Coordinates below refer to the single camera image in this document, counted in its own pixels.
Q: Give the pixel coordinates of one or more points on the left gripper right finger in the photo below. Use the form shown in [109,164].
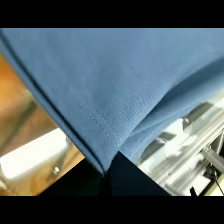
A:
[133,180]

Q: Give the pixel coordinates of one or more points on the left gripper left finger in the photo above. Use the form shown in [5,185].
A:
[78,183]

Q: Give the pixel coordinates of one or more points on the blue T-shirt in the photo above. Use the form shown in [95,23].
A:
[110,83]

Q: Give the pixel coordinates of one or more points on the silver frame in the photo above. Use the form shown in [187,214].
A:
[190,153]

